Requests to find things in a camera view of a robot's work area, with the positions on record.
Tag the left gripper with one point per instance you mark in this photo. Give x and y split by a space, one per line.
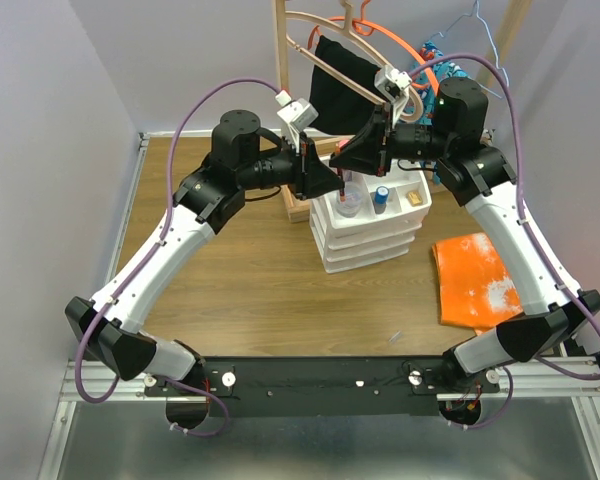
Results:
303 168

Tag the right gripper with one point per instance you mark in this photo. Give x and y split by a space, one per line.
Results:
366 148

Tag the blue cap clear tube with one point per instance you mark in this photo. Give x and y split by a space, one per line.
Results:
380 199

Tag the red pen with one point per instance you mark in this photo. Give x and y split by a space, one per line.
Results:
342 193

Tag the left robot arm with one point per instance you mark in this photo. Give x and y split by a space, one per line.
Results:
243 156

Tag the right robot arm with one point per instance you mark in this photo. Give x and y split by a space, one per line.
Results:
554 306

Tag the pink lid pencil tube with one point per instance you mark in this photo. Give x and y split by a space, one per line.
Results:
346 175

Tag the wooden clothes rack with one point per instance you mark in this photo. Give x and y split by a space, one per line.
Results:
299 210

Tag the black shorts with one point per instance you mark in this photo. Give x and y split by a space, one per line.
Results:
341 111

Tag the white plastic drawer organizer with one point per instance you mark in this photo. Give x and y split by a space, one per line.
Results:
350 243

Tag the small yellow eraser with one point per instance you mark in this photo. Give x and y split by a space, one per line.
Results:
414 198

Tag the blue fish print garment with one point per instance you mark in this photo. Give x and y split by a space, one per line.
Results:
442 71

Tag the orange plastic hanger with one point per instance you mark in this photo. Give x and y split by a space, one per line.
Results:
365 28

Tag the beige wooden hanger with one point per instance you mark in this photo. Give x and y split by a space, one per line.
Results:
414 108

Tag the orange white tie-dye cloth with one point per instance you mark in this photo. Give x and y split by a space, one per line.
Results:
475 289

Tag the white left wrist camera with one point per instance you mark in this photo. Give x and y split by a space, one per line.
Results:
295 116

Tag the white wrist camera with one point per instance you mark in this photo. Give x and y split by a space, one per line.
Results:
295 116
394 85

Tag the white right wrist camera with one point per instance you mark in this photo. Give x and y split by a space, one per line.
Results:
394 85

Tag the blue wire hanger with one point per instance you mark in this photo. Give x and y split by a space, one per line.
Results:
470 31

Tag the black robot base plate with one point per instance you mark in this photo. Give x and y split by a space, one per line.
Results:
254 387

